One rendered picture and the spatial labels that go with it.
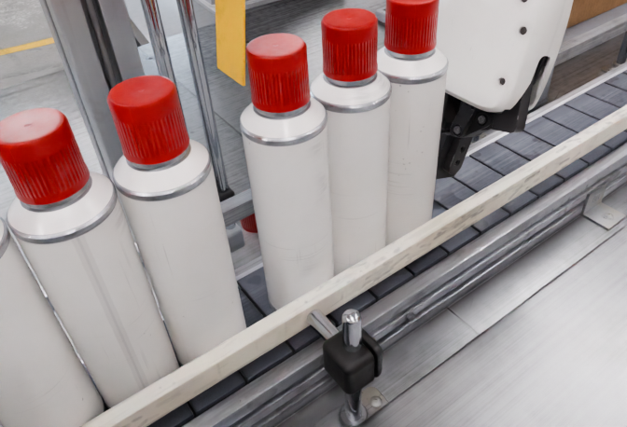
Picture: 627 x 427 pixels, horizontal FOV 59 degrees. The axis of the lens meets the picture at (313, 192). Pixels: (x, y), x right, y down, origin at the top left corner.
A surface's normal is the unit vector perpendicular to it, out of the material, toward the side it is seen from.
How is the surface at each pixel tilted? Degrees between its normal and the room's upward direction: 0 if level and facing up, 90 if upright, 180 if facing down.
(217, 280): 90
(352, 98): 45
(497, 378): 0
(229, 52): 82
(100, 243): 90
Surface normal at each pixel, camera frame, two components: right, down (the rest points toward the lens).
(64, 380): 0.94, 0.18
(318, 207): 0.73, 0.40
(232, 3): -0.81, 0.29
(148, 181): -0.11, -0.16
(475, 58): -0.77, 0.09
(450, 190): -0.06, -0.77
